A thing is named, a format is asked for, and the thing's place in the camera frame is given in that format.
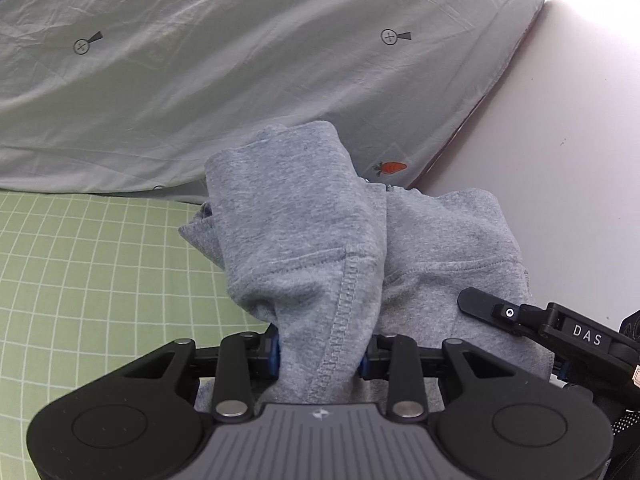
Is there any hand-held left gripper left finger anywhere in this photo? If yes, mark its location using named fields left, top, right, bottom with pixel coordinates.
left=122, top=327, right=281, bottom=418

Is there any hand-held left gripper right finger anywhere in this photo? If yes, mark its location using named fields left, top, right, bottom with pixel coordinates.
left=359, top=334, right=531, bottom=418

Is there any grey zip hoodie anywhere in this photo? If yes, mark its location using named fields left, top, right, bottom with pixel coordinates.
left=178, top=121, right=556, bottom=408

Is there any dark dotted cloth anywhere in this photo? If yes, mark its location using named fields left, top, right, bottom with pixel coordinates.
left=607, top=400, right=640, bottom=480

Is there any green checked bed sheet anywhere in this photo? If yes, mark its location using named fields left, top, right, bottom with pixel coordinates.
left=0, top=190, right=273, bottom=480

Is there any carrot printed grey sheet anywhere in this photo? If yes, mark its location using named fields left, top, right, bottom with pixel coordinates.
left=0, top=0, right=548, bottom=206

